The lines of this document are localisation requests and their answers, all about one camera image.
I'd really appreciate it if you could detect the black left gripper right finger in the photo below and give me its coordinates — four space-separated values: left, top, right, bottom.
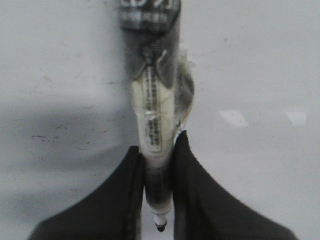
172 131 297 240

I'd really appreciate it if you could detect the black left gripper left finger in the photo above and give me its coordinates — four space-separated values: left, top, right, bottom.
29 146 145 240

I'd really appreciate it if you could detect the white marker with black tape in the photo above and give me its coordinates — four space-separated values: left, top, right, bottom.
119 0 195 232

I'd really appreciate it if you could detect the white whiteboard with aluminium frame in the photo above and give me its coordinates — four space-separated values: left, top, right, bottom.
0 0 320 240

